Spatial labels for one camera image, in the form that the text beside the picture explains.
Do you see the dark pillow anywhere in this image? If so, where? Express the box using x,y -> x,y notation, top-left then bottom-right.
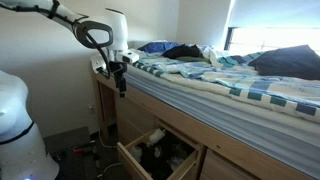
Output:
248,44 -> 320,81

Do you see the dark green garment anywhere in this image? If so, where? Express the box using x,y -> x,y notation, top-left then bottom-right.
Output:
174,55 -> 212,64

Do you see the white sock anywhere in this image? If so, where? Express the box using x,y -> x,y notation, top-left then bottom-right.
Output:
129,145 -> 144,163

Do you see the white bottle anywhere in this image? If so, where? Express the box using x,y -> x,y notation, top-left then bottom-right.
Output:
148,128 -> 167,145

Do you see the blue pillow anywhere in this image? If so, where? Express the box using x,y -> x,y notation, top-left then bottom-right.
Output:
137,40 -> 183,54

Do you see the bright window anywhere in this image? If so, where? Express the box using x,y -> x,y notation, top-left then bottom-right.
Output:
223,26 -> 320,56

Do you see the white window blind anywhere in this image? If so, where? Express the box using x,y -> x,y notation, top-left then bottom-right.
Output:
228,0 -> 320,29

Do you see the wooden bed frame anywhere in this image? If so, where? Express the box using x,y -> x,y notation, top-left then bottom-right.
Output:
91,71 -> 314,180

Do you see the white cable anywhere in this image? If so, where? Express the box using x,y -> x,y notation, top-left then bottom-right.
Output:
96,130 -> 124,178

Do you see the red clamp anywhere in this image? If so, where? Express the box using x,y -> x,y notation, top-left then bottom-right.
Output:
72,143 -> 96,155

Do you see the blue striped duvet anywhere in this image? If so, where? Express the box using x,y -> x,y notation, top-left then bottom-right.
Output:
133,41 -> 320,124

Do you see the wooden drawer with clothes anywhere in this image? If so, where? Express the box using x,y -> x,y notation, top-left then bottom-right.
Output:
116,128 -> 202,180

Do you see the wide wooden drawer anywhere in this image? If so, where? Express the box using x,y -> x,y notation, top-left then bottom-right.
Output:
199,149 -> 264,180

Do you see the black arm cable harness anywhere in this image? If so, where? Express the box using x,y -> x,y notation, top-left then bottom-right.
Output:
0,1 -> 114,80

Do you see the black crumpled garment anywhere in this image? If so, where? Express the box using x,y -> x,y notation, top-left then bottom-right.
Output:
162,43 -> 204,60

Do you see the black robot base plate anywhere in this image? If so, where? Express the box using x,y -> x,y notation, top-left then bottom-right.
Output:
43,126 -> 98,180

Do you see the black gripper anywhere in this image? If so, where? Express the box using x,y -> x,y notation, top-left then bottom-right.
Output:
109,61 -> 128,99

